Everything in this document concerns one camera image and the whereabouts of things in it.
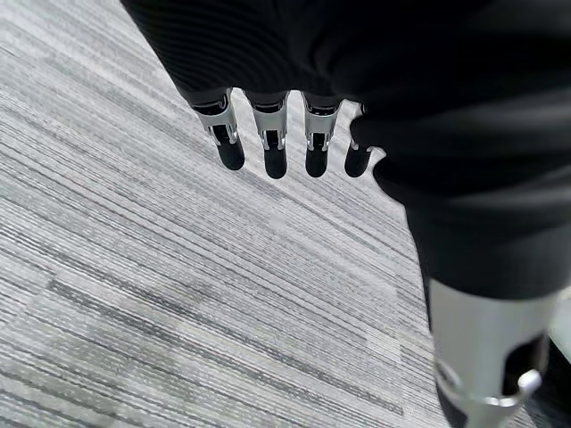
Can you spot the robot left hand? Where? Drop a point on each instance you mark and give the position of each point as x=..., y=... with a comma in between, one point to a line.
x=401, y=89

